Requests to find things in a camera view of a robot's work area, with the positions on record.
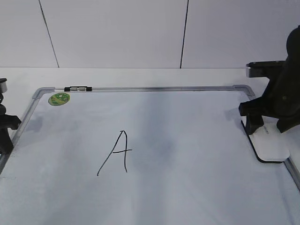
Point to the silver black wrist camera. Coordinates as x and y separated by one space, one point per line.
267 69
3 85

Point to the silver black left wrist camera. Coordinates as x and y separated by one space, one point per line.
3 85

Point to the black silver board hanger clip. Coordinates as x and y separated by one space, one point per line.
78 88

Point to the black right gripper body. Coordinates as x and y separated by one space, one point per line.
281 98

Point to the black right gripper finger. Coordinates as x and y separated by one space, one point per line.
253 122
287 123

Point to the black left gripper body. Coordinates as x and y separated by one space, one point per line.
6 122

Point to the white black-felt board eraser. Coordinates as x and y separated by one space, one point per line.
268 143

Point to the white framed whiteboard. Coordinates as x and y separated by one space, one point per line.
143 156

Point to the round green magnet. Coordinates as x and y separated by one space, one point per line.
58 99

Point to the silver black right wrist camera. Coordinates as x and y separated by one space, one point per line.
267 69

